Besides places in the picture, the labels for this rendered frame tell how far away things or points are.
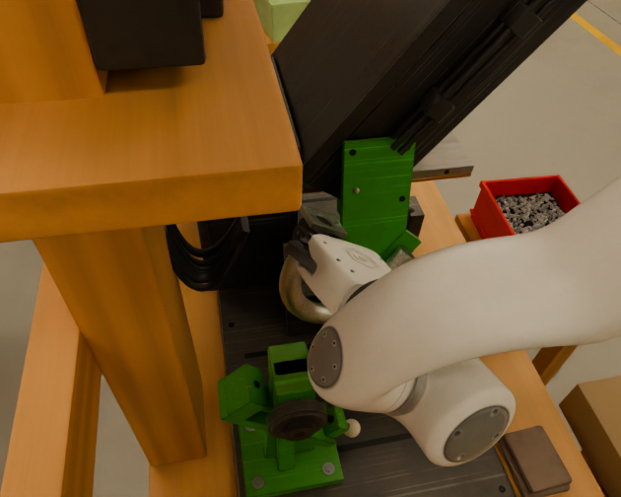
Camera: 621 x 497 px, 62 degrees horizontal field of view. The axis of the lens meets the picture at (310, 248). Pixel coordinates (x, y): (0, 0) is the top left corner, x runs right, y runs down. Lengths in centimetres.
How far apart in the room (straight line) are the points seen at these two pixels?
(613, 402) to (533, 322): 70
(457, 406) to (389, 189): 50
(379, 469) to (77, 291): 56
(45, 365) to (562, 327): 46
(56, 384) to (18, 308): 182
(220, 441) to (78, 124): 66
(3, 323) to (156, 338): 178
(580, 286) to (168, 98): 29
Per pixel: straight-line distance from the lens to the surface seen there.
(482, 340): 35
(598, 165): 330
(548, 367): 157
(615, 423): 103
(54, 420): 54
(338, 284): 51
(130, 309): 55
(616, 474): 103
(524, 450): 94
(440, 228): 122
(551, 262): 37
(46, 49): 38
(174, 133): 34
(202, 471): 91
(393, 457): 91
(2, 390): 218
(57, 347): 58
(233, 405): 67
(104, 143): 35
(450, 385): 42
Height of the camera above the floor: 174
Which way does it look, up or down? 48 degrees down
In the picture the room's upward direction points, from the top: 4 degrees clockwise
